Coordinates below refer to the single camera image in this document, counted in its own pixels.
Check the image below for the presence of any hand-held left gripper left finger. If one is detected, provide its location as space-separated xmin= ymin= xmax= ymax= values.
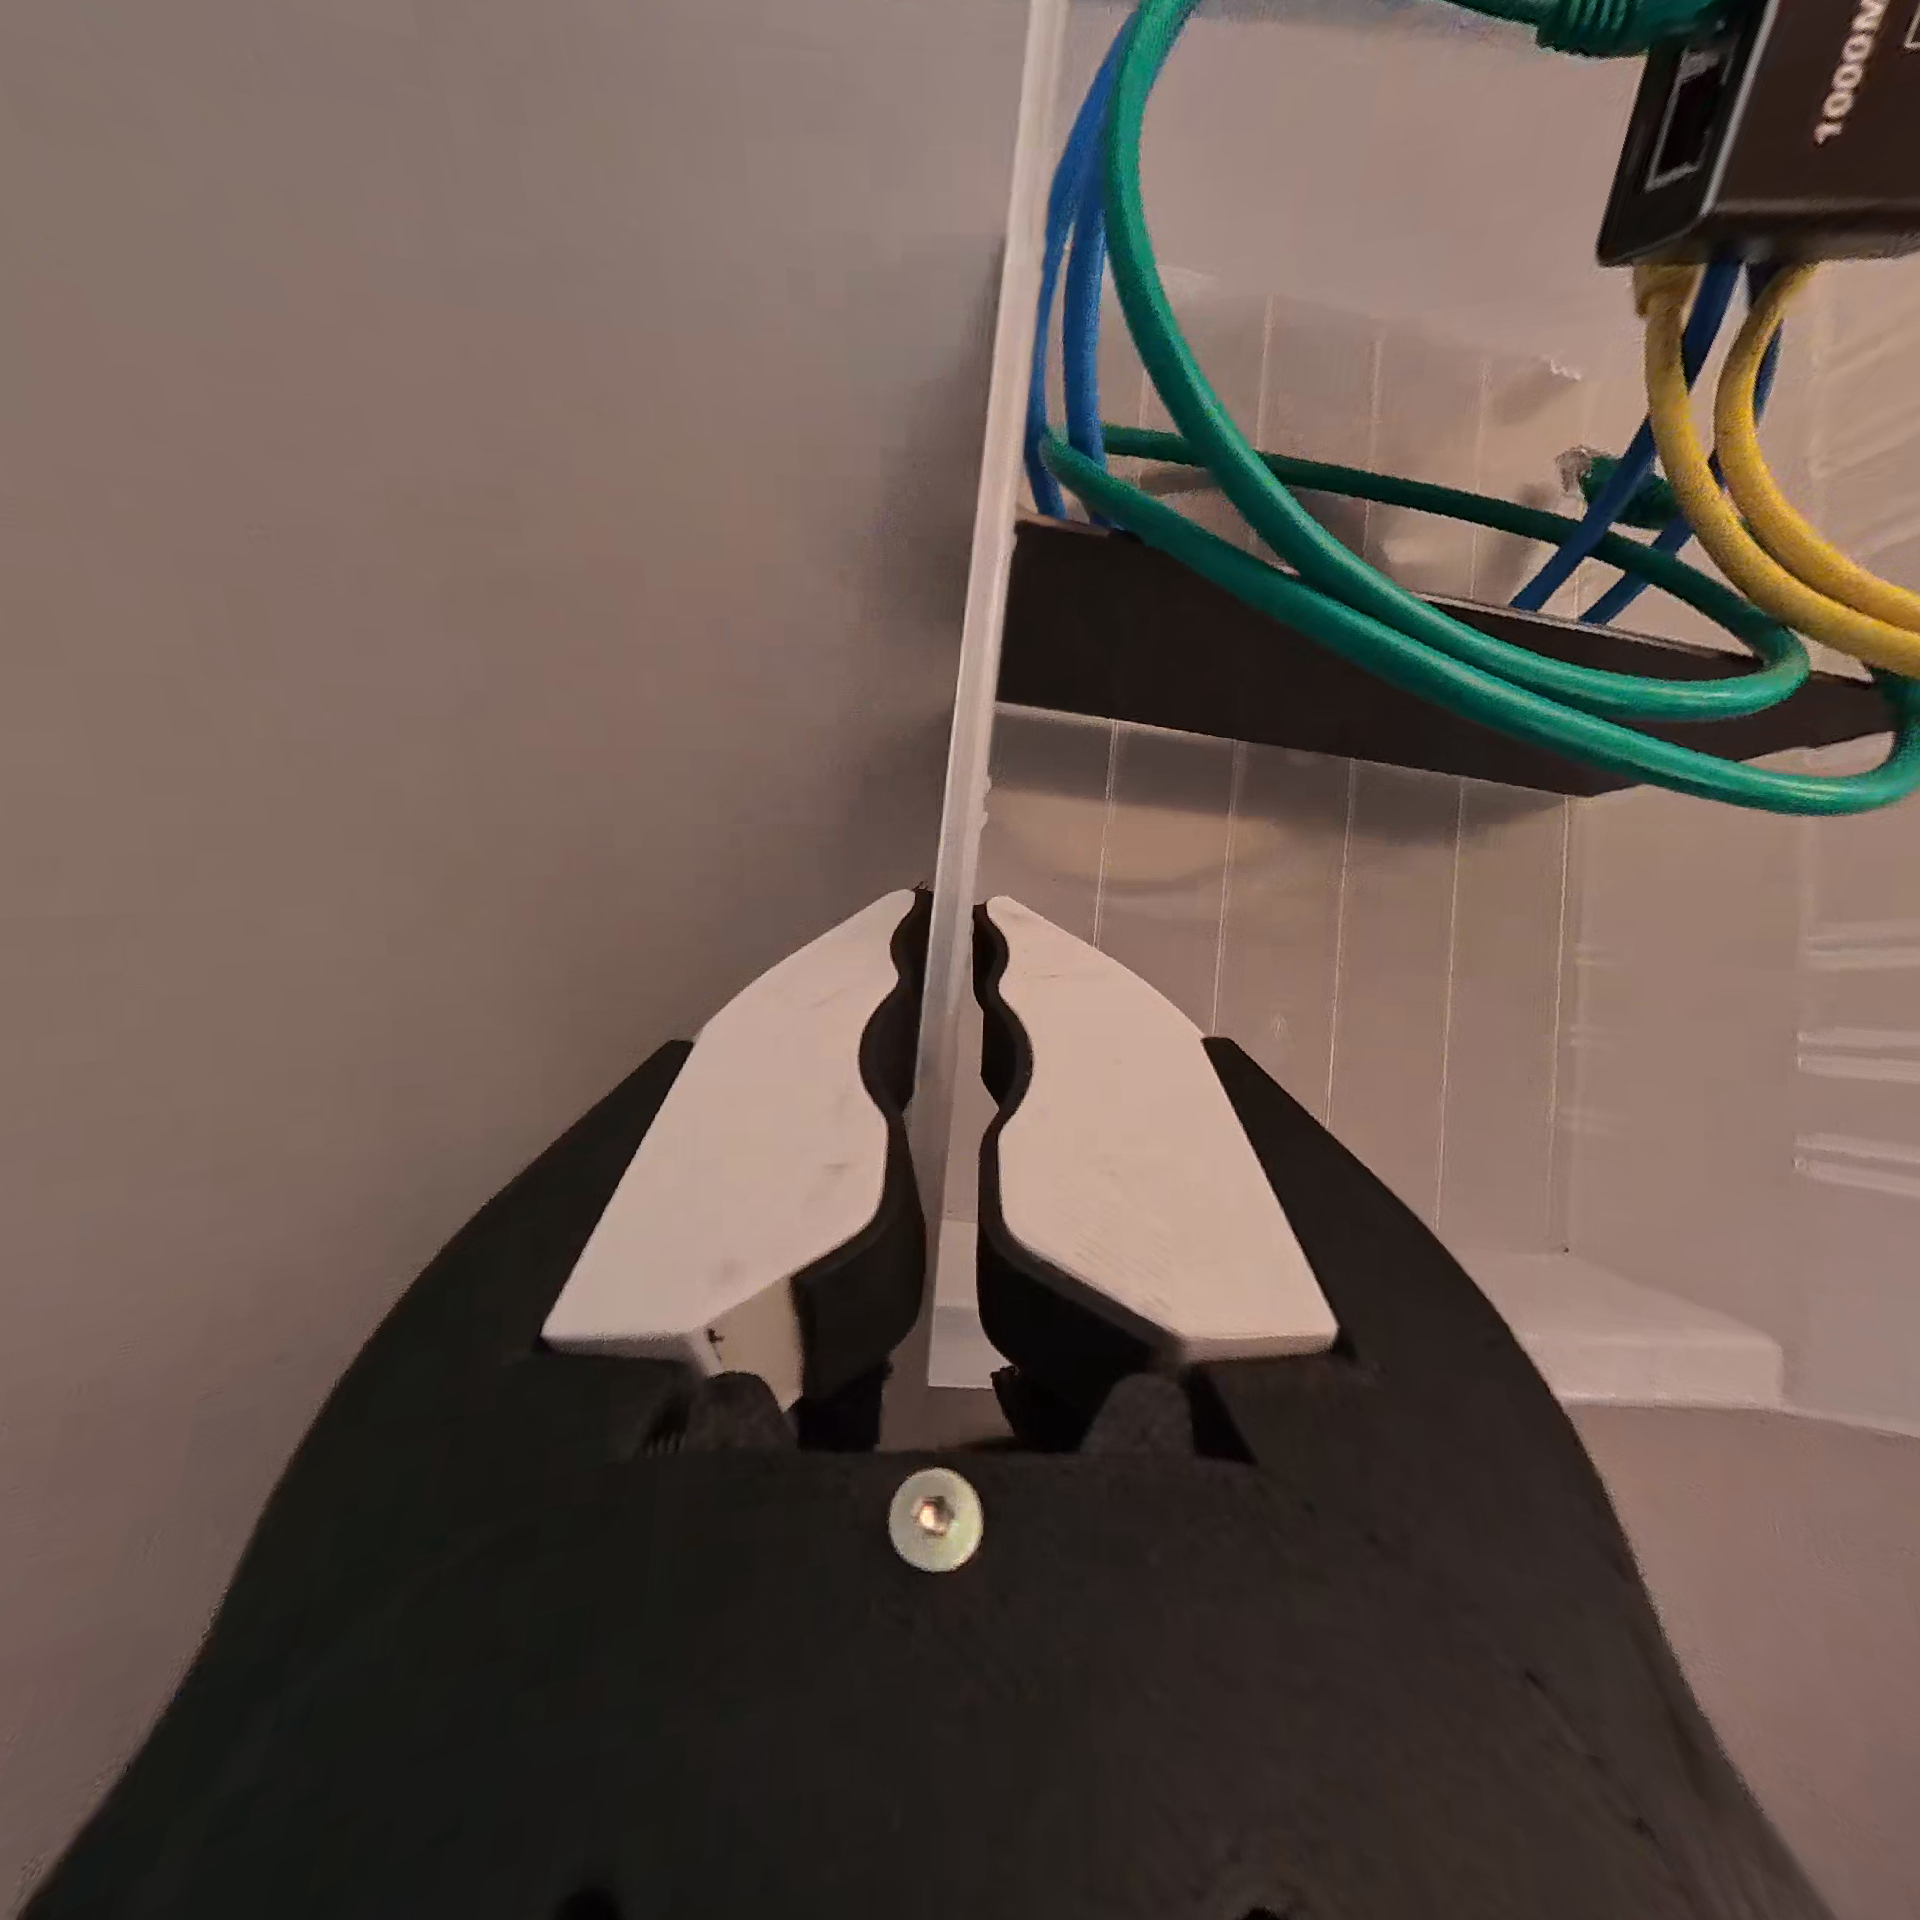
xmin=540 ymin=885 xmax=928 ymax=1407

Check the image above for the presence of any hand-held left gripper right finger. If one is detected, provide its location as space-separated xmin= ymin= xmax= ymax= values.
xmin=972 ymin=894 xmax=1342 ymax=1400

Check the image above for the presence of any clear plastic bin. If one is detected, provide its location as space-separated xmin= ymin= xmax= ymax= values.
xmin=921 ymin=0 xmax=1920 ymax=1441

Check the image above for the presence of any green ethernet cable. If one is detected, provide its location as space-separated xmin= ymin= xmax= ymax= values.
xmin=1040 ymin=0 xmax=1920 ymax=819

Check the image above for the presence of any blue ethernet cable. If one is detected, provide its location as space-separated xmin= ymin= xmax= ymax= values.
xmin=1027 ymin=0 xmax=1787 ymax=624

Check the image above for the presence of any yellow ethernet cable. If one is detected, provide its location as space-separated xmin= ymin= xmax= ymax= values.
xmin=1633 ymin=259 xmax=1920 ymax=676

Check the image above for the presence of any black ethernet switch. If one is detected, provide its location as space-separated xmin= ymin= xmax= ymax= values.
xmin=1594 ymin=0 xmax=1920 ymax=270

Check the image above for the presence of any black divider panel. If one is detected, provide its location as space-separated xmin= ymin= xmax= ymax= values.
xmin=998 ymin=517 xmax=1895 ymax=797

